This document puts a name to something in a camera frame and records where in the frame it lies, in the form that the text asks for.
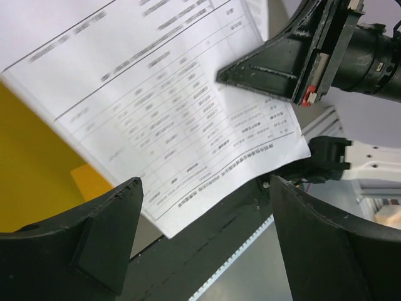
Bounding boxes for slotted grey cable duct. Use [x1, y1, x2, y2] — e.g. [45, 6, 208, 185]
[188, 214, 274, 301]

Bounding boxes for printed paper sheet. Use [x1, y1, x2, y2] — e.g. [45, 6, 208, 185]
[1, 1, 310, 238]
[241, 0, 269, 42]

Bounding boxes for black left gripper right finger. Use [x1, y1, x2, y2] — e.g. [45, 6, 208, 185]
[270, 176, 400, 300]

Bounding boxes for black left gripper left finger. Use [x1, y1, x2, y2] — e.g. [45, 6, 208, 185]
[1, 177, 143, 300]

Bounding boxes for yellow plastic folder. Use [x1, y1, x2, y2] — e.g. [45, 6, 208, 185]
[1, 85, 112, 233]

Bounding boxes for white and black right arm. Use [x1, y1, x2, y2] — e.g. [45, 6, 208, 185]
[217, 1, 400, 183]

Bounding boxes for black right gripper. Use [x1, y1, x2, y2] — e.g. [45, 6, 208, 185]
[216, 1, 400, 106]

